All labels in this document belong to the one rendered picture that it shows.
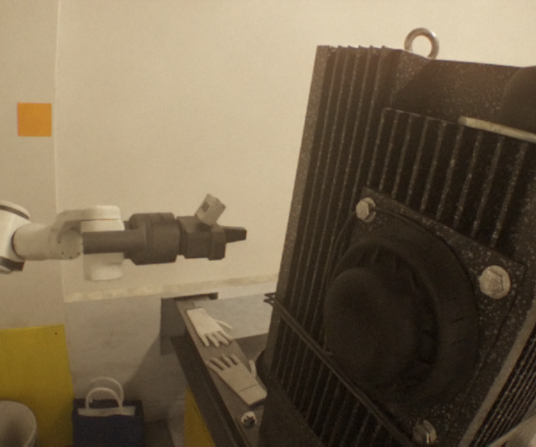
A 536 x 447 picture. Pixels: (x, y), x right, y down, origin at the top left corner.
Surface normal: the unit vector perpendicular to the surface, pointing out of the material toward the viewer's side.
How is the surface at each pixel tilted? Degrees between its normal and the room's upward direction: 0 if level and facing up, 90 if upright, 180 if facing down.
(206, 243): 90
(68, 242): 73
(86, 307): 90
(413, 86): 90
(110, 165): 90
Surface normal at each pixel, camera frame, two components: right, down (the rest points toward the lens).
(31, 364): 0.45, 0.32
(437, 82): -0.88, 0.04
